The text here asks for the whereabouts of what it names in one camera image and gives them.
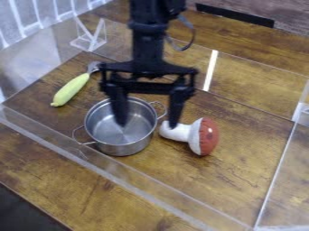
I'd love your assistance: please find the silver metal pot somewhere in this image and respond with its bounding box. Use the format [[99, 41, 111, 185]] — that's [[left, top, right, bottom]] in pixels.
[[73, 97, 168, 157]]

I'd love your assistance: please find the clear acrylic triangle bracket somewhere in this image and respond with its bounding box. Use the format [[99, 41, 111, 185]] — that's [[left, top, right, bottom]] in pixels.
[[70, 17, 107, 51]]

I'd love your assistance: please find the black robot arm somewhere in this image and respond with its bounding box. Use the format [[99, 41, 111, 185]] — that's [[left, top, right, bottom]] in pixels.
[[99, 0, 198, 127]]

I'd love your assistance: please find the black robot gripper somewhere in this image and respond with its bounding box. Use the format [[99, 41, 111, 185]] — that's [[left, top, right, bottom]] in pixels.
[[99, 23, 198, 129]]

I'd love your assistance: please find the black strip on table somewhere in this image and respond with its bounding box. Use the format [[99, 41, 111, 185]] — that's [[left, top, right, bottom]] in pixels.
[[196, 4, 276, 28]]

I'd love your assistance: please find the red and white plush mushroom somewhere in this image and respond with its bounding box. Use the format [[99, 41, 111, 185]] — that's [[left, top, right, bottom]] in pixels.
[[159, 117, 218, 156]]

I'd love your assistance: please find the yellow handled metal tool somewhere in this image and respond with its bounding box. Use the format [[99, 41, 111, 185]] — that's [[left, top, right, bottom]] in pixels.
[[51, 61, 99, 107]]

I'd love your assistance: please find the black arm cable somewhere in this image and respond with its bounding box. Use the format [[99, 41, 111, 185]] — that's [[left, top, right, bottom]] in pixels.
[[165, 14, 197, 52]]

